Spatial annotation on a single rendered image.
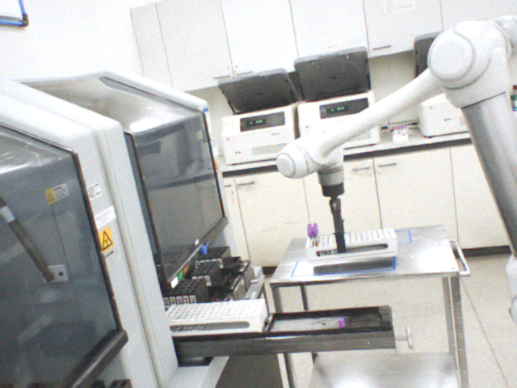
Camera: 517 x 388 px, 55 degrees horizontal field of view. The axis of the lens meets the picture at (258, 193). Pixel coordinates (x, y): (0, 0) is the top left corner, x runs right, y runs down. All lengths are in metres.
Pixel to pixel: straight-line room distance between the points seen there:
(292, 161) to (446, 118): 2.27
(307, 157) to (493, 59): 0.56
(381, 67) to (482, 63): 3.03
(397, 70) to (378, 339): 3.06
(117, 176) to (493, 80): 0.88
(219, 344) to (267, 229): 2.42
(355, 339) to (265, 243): 2.54
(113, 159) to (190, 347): 0.57
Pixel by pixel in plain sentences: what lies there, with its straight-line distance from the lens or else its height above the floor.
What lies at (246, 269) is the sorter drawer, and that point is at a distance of 1.89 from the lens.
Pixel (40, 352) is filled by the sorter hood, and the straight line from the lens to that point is 0.97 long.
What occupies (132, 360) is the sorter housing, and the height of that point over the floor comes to 0.90.
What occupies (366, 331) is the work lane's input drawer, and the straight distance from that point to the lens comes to 1.36.
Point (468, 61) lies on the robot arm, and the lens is 1.15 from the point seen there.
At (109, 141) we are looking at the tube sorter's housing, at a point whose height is 1.40.
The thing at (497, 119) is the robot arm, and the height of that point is 1.30.
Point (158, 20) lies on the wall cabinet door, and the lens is 4.15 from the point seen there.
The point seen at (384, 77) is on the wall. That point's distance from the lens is 4.17.
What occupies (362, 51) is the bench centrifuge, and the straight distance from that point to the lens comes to 3.71.
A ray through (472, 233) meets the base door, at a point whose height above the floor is 0.19.
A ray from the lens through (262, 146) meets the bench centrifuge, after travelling 3.66.
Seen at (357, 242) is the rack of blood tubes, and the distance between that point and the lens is 1.68.
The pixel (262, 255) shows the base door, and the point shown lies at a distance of 3.88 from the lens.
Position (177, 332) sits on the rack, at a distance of 1.49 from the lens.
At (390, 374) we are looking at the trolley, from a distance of 2.14.
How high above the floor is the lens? 1.47
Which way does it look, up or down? 12 degrees down
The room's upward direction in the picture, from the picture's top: 10 degrees counter-clockwise
